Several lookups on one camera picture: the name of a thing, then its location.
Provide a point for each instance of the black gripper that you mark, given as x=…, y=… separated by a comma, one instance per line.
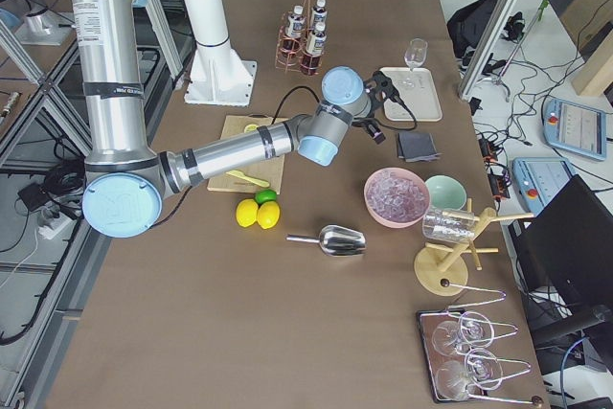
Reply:
x=378, y=81

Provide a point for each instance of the copper wire bottle basket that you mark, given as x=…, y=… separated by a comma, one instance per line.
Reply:
x=293, y=62

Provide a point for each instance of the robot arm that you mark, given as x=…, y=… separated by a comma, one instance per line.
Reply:
x=127, y=181

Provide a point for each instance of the tea bottle front middle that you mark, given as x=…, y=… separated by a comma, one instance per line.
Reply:
x=318, y=14

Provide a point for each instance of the tea bottle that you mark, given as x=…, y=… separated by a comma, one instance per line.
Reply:
x=318, y=14
x=293, y=31

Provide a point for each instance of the tea bottle rear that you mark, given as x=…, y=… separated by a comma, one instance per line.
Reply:
x=293, y=31

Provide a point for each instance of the tea bottle side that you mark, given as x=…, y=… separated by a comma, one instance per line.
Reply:
x=315, y=44

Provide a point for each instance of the cream rabbit tray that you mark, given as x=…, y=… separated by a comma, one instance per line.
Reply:
x=418, y=91

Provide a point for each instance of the clear wine glass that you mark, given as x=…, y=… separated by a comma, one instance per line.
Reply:
x=414, y=57

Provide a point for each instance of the grey folded cloth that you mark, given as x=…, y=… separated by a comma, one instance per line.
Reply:
x=413, y=146

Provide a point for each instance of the pink bowl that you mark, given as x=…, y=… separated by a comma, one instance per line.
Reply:
x=402, y=173

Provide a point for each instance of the clear ice cubes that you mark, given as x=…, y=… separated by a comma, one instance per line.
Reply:
x=395, y=198

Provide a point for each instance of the mint green bowl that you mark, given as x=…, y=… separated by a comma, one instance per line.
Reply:
x=446, y=192

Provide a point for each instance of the half lemon slice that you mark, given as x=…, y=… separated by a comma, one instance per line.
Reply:
x=250, y=127

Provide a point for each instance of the bamboo cutting board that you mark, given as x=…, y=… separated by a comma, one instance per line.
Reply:
x=270, y=170

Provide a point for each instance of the glass tumbler on stand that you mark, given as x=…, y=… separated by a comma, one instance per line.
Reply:
x=449, y=225

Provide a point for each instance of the green lime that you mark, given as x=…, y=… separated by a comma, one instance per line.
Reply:
x=264, y=196

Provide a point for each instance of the steel ice scoop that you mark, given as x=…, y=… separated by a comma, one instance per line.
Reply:
x=336, y=241

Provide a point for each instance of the whole yellow lemon lower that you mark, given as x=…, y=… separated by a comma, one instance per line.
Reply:
x=268, y=214

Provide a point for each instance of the whole yellow lemon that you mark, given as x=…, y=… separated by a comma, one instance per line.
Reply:
x=246, y=212
x=268, y=214

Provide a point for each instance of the yellow plastic knife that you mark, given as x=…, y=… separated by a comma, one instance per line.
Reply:
x=239, y=174

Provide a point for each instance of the blue teach pendant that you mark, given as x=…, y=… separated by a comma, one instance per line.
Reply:
x=539, y=179
x=575, y=127

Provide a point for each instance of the whole yellow lemon upper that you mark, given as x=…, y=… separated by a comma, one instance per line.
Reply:
x=246, y=212

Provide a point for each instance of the wooden glass stand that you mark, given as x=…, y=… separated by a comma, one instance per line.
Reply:
x=440, y=267

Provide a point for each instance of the black office chair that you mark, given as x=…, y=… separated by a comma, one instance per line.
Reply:
x=571, y=242

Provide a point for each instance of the hanging wine glass upper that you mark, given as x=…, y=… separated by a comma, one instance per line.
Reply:
x=459, y=336

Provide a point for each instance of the hanging wine glass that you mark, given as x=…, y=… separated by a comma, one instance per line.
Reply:
x=478, y=373
x=459, y=336

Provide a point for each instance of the metal wine glass rack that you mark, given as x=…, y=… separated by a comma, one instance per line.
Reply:
x=511, y=368

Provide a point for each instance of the hanging wine glass lower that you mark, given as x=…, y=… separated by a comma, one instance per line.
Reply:
x=478, y=373

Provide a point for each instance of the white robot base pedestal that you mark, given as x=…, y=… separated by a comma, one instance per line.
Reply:
x=218, y=75

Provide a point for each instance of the aluminium frame post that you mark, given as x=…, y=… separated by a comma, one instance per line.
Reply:
x=485, y=46

